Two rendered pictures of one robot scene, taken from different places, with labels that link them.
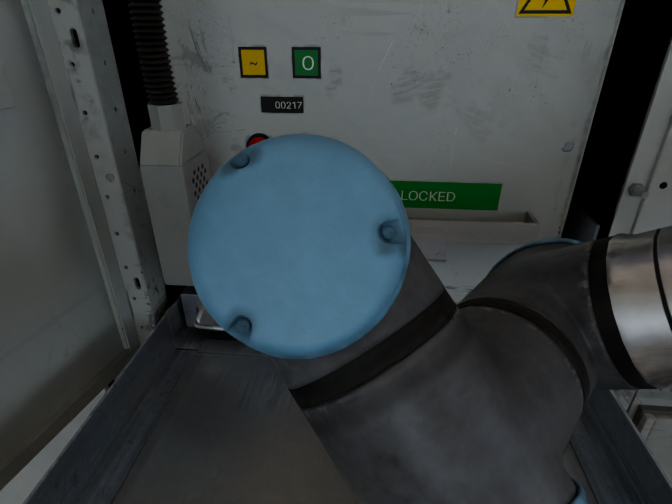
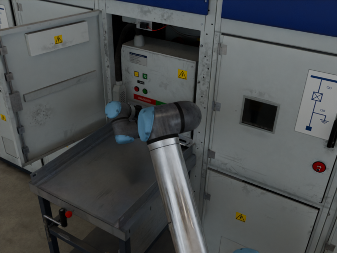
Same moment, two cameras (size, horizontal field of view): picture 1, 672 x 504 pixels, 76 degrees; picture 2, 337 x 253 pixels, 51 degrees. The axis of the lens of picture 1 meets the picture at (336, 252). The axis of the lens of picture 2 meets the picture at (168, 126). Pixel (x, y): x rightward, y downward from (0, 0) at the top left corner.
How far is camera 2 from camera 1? 166 cm
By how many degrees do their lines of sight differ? 22
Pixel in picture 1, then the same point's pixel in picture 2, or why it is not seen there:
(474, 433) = (120, 127)
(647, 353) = not seen: hidden behind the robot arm
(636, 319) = not seen: hidden behind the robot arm
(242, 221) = (108, 107)
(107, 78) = (112, 71)
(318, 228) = (113, 109)
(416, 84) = (162, 84)
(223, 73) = (131, 74)
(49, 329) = (94, 115)
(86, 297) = (101, 110)
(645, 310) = not seen: hidden behind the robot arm
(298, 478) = (125, 151)
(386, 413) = (115, 124)
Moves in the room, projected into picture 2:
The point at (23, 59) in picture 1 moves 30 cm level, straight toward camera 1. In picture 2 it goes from (100, 68) to (98, 89)
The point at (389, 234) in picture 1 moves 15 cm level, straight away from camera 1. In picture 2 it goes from (117, 110) to (136, 99)
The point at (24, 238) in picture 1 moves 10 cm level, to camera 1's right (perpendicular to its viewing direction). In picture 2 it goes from (93, 97) to (107, 101)
